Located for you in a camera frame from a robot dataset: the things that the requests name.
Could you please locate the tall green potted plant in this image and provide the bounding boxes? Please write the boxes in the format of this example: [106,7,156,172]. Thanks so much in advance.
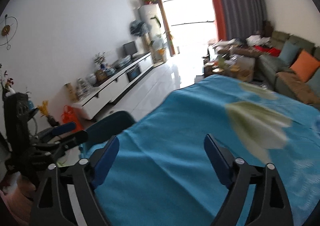
[150,15,175,63]

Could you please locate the green sectional sofa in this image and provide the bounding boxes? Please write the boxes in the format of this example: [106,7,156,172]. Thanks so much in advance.
[215,30,320,110]

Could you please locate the white standing air conditioner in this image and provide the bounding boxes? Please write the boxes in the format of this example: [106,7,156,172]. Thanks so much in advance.
[138,4,167,64]

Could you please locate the left hand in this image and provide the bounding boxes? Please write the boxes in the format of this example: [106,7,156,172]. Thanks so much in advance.
[1,172,35,202]

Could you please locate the orange grey curtain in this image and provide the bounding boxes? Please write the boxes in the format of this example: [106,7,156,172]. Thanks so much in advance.
[212,0,267,41]

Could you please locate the white black tv cabinet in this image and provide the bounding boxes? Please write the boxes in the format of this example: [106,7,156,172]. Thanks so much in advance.
[72,53,153,120]

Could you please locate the blue floral table cloth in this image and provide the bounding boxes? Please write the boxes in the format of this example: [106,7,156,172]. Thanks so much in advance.
[80,75,319,225]

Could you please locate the blue cushion far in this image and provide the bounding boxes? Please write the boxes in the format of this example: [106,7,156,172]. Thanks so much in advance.
[278,41,300,66]

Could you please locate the cluttered coffee table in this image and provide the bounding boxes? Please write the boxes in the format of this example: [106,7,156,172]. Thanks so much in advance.
[203,54,255,82]

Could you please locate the pink sleeve left forearm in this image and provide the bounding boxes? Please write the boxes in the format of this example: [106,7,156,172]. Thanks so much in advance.
[1,188,33,225]

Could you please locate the blue cushion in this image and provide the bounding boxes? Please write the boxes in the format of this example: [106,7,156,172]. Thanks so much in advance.
[306,68,320,97]
[278,41,300,66]

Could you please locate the small black monitor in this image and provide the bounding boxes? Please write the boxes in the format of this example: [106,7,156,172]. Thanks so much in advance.
[123,41,138,56]

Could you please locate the orange plastic bag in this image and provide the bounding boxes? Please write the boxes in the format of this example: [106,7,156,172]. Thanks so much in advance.
[61,105,84,132]

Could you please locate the teal trash bin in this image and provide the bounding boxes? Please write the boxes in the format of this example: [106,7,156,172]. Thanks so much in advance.
[80,110,136,154]

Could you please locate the orange cushion far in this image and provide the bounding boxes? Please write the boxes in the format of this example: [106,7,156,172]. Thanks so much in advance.
[290,50,319,83]

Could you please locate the round wall clock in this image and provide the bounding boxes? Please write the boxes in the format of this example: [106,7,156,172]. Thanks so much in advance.
[0,15,18,50]

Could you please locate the blue cushion near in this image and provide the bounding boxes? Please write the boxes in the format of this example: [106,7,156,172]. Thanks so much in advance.
[306,68,320,97]

